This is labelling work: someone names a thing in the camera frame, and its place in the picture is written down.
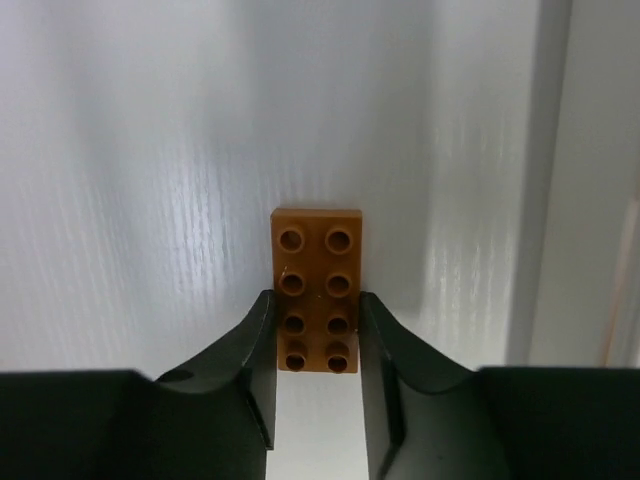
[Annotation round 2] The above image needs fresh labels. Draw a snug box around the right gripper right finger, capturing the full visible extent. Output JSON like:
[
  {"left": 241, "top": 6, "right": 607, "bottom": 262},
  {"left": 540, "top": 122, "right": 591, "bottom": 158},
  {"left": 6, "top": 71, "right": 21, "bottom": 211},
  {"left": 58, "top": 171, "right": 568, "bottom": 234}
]
[{"left": 359, "top": 292, "right": 639, "bottom": 479}]

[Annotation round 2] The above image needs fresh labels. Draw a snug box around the white three-compartment tray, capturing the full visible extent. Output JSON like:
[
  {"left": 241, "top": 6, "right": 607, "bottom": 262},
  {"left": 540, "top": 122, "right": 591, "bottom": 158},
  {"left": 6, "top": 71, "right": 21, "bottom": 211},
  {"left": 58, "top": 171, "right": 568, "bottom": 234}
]
[{"left": 506, "top": 1, "right": 639, "bottom": 367}]

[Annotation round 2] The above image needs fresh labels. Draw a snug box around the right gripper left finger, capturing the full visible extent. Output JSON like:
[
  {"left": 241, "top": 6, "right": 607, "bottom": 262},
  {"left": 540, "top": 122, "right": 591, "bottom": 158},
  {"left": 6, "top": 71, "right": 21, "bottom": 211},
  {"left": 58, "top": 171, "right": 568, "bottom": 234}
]
[{"left": 1, "top": 290, "right": 277, "bottom": 479}]

